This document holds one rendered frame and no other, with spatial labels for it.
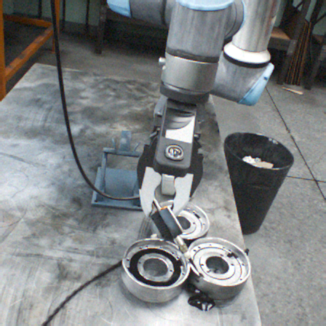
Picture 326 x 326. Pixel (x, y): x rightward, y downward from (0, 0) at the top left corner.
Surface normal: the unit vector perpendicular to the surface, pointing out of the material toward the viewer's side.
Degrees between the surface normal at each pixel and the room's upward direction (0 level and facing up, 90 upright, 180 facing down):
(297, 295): 0
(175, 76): 83
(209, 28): 83
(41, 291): 0
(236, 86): 97
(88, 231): 0
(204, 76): 83
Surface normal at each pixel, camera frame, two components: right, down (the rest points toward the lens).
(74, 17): -0.01, 0.53
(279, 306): 0.17, -0.83
